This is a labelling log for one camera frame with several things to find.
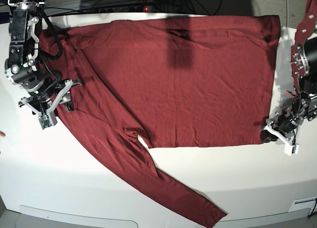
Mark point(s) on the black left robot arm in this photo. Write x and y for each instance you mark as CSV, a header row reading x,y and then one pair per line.
x,y
303,63

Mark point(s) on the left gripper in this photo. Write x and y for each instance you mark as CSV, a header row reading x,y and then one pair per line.
x,y
283,125

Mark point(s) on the black power strip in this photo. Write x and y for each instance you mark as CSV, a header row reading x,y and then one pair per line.
x,y
125,9

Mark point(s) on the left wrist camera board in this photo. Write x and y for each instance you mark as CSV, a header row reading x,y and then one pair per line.
x,y
290,149

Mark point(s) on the white label plate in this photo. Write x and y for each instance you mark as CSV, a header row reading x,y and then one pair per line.
x,y
304,203

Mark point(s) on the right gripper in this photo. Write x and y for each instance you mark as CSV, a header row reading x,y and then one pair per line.
x,y
41,85

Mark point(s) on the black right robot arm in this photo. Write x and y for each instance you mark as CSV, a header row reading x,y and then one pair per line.
x,y
27,65

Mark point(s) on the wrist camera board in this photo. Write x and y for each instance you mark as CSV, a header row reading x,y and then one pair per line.
x,y
47,120
290,149

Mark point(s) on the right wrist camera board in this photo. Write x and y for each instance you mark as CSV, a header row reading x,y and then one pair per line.
x,y
47,120

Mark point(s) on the dark red long-sleeve shirt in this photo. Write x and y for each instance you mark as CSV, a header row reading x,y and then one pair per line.
x,y
175,82

